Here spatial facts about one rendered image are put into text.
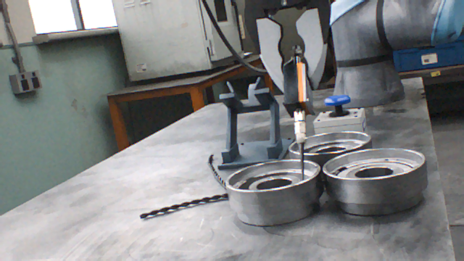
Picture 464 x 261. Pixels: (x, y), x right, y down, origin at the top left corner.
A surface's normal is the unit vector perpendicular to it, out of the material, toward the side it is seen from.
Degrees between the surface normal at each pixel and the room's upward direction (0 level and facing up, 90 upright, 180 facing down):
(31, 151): 90
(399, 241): 0
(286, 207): 90
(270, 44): 90
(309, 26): 90
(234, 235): 0
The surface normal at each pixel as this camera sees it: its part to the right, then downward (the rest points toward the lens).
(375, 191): -0.25, 0.22
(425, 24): -0.54, 0.47
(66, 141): 0.93, -0.10
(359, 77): -0.47, -0.06
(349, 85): -0.77, -0.05
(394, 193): 0.06, 0.18
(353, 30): -0.59, 0.25
